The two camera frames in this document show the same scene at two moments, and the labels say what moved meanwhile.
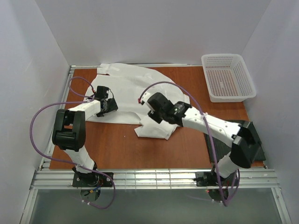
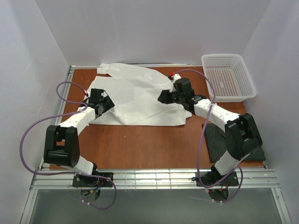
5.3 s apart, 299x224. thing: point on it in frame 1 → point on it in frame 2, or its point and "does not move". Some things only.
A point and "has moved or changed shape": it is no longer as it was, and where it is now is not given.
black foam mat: [216, 148] does not move
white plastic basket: [228, 78] does not move
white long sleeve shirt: [126, 82] has moved or changed shape
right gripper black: [154, 114] → [172, 96]
